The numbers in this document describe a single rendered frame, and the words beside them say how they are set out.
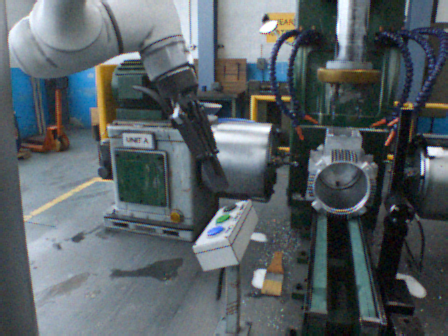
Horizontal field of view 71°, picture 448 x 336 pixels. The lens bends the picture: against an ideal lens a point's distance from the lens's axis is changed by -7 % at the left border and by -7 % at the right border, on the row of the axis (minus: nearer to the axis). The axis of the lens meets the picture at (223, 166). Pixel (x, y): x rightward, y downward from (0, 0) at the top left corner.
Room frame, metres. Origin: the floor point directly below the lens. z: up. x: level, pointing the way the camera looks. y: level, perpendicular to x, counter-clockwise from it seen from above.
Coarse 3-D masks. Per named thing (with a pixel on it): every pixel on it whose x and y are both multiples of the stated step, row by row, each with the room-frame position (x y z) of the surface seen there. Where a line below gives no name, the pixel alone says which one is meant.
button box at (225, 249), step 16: (240, 208) 0.60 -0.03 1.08; (208, 224) 0.58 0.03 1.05; (224, 224) 0.54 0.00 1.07; (240, 224) 0.54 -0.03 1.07; (208, 240) 0.50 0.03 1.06; (224, 240) 0.48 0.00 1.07; (240, 240) 0.51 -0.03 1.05; (208, 256) 0.48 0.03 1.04; (224, 256) 0.48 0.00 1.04; (240, 256) 0.48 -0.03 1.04
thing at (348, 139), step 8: (328, 128) 1.05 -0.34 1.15; (328, 136) 0.95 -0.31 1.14; (336, 136) 0.94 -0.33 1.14; (344, 136) 0.99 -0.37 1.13; (352, 136) 1.02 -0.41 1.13; (360, 136) 0.94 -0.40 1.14; (328, 144) 0.95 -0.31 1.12; (336, 144) 0.94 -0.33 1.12; (344, 144) 0.93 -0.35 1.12; (352, 144) 0.93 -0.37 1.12; (360, 144) 0.92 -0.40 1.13; (328, 152) 0.95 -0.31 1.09; (360, 152) 0.93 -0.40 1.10; (360, 160) 0.93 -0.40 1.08
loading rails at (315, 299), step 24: (312, 216) 0.86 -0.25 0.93; (360, 216) 0.86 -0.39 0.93; (312, 240) 0.73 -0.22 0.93; (336, 240) 0.93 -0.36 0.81; (360, 240) 0.74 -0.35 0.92; (312, 264) 0.62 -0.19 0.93; (336, 264) 0.74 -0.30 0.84; (360, 264) 0.63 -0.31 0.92; (312, 288) 0.55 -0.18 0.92; (360, 288) 0.55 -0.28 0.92; (312, 312) 0.47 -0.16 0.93; (336, 312) 0.56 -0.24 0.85; (360, 312) 0.48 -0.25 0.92; (384, 312) 0.46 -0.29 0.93
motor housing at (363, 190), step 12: (336, 156) 0.91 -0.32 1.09; (348, 156) 0.86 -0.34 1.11; (360, 168) 0.85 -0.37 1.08; (312, 180) 0.90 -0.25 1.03; (360, 180) 0.99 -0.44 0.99; (372, 180) 0.84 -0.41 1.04; (312, 192) 0.89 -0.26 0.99; (324, 192) 0.98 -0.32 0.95; (336, 192) 1.01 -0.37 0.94; (348, 192) 0.99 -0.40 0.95; (360, 192) 0.92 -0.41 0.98; (372, 192) 0.85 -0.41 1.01; (324, 204) 0.89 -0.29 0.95; (336, 204) 0.92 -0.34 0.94; (348, 204) 0.90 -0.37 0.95; (360, 204) 0.85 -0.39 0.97
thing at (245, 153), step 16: (224, 128) 1.00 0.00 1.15; (240, 128) 0.99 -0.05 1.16; (256, 128) 0.98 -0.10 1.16; (272, 128) 0.99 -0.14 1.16; (224, 144) 0.95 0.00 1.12; (240, 144) 0.94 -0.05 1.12; (256, 144) 0.93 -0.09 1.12; (272, 144) 0.97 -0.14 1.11; (224, 160) 0.93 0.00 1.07; (240, 160) 0.92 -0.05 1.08; (256, 160) 0.91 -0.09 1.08; (272, 160) 0.95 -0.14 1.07; (240, 176) 0.91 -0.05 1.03; (256, 176) 0.90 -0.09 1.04; (272, 176) 1.00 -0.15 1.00; (208, 192) 1.00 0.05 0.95; (224, 192) 0.95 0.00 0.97; (240, 192) 0.93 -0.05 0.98; (256, 192) 0.91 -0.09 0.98; (272, 192) 1.03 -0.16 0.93
